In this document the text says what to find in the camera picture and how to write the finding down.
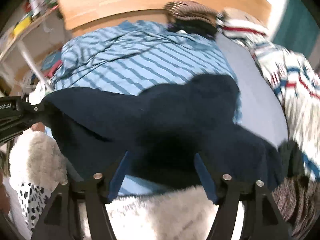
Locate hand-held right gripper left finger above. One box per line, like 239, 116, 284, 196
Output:
30, 151, 131, 240

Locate folded brown striped sweater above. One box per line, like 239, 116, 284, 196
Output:
164, 1, 220, 25

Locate dark green garment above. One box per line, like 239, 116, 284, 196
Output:
277, 140, 307, 180

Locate blue and red bundle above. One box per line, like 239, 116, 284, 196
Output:
40, 51, 63, 78

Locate wooden headboard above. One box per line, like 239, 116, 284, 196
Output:
56, 0, 272, 38

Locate navy blue collared shirt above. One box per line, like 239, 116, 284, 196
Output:
40, 74, 284, 192

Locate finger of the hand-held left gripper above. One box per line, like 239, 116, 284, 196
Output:
25, 101, 60, 126

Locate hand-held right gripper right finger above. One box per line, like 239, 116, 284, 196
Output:
194, 152, 293, 240

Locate brown patterned garment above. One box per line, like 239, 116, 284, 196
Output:
271, 172, 320, 238

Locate white fluffy pajama top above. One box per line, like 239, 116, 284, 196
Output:
9, 131, 247, 240

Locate star striped quilt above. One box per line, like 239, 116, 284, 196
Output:
246, 34, 320, 183

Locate teal curtain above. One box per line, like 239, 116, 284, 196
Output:
272, 0, 317, 63

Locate folded black clothes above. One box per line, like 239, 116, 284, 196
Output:
166, 20, 218, 39

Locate black spotted white pants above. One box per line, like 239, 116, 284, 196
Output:
17, 181, 54, 230

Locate light blue striped hoodie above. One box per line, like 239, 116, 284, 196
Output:
50, 20, 243, 198

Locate star striped pillow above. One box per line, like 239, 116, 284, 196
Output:
216, 7, 270, 46

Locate white storage shelf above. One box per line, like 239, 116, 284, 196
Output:
0, 0, 63, 93

